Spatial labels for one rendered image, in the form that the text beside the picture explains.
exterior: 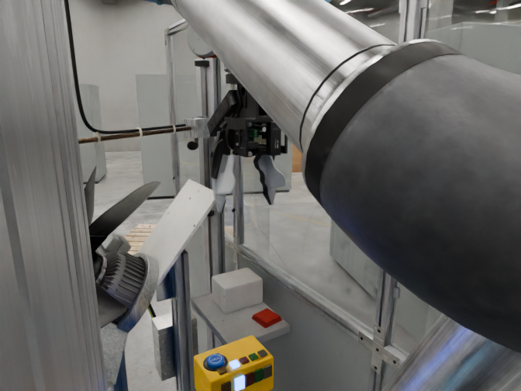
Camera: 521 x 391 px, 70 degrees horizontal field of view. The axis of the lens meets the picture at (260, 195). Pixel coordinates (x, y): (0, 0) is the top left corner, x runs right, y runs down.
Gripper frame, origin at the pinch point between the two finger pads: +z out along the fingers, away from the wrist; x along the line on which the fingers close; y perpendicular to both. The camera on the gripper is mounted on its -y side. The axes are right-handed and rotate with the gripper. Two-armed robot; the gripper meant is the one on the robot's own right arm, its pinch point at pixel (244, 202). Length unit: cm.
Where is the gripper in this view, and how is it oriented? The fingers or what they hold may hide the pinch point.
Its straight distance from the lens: 62.2
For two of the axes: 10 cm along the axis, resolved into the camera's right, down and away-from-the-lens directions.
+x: 8.6, -1.3, 5.0
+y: 5.1, 2.1, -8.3
